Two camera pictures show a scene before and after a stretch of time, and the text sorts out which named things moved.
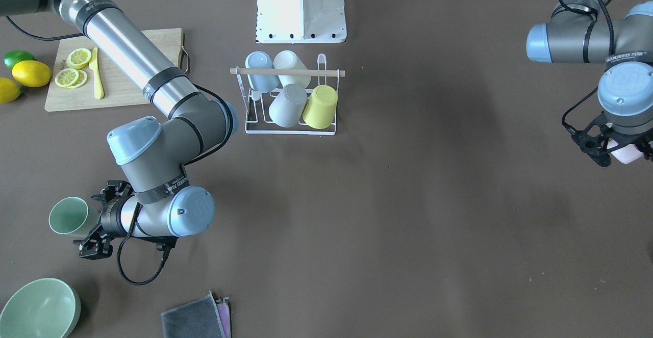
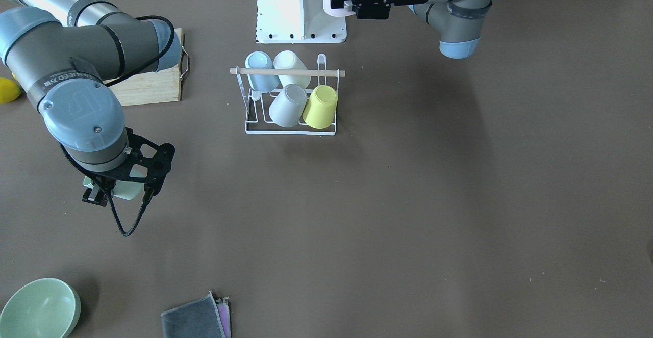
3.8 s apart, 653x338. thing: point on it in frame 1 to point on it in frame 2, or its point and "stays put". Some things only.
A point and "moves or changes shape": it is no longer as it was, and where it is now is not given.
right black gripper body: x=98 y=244 to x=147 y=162
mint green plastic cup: x=71 y=215 moves or changes shape
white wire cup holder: x=290 y=101 stays put
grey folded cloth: x=205 y=317 stays put
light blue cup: x=262 y=83 stays put
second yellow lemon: x=9 y=90 stays put
